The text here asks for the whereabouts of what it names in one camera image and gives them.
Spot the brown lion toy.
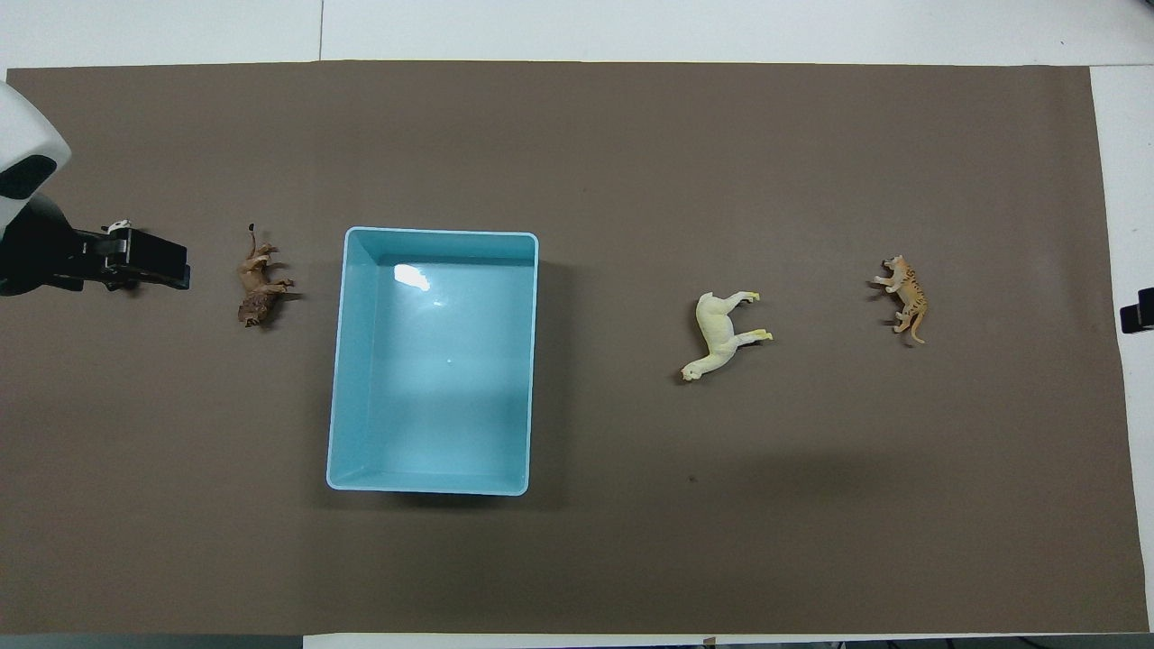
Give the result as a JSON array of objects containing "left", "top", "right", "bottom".
[{"left": 237, "top": 223, "right": 299, "bottom": 330}]

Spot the orange striped tiger toy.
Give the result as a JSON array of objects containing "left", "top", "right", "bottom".
[{"left": 869, "top": 255, "right": 930, "bottom": 345}]

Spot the light blue storage box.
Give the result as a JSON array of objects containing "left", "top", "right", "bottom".
[{"left": 325, "top": 226, "right": 540, "bottom": 498}]

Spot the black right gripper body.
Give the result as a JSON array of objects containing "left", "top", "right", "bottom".
[{"left": 1120, "top": 287, "right": 1154, "bottom": 335}]

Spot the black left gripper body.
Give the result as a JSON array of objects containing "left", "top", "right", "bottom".
[{"left": 74, "top": 227, "right": 138, "bottom": 291}]

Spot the brown paper table mat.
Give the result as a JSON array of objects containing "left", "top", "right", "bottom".
[{"left": 0, "top": 60, "right": 1151, "bottom": 637}]

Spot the cream white horse toy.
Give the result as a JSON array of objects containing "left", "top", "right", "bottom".
[{"left": 680, "top": 290, "right": 774, "bottom": 383}]

